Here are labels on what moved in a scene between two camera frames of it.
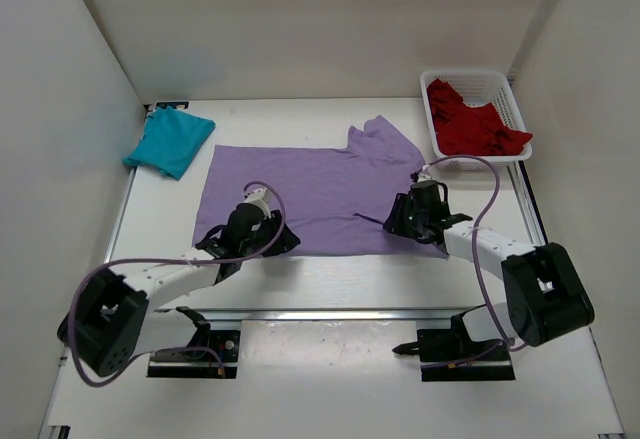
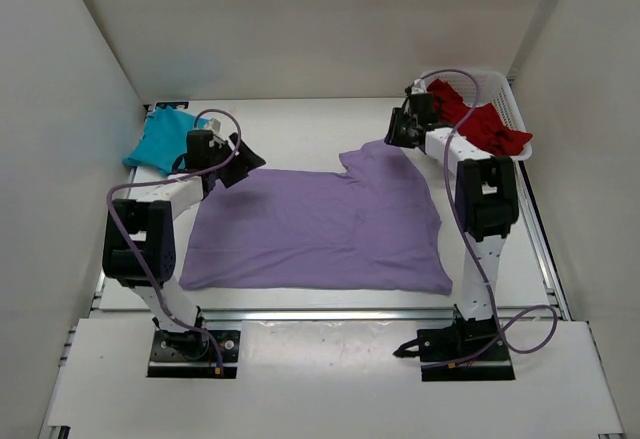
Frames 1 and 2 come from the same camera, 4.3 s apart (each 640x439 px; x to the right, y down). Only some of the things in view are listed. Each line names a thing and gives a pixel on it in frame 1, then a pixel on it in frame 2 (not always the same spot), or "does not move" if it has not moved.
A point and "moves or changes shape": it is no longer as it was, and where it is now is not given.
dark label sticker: (175, 104) does not move
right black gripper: (395, 224) -> (394, 138)
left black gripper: (287, 241) -> (244, 162)
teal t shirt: (172, 141) does not move
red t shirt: (465, 129) does not move
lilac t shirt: (335, 201) moves or changes shape
